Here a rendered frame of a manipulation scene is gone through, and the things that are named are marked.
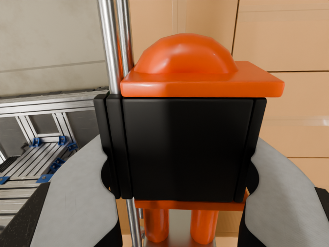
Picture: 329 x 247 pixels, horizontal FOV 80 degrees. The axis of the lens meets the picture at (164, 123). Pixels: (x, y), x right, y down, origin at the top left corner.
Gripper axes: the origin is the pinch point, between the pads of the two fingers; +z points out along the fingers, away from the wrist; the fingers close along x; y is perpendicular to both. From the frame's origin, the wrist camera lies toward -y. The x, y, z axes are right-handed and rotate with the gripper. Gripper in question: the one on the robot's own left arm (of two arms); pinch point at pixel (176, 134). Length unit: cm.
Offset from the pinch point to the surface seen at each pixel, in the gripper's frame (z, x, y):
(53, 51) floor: 121, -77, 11
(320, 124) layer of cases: 66, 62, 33
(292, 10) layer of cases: 65, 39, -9
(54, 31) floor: 121, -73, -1
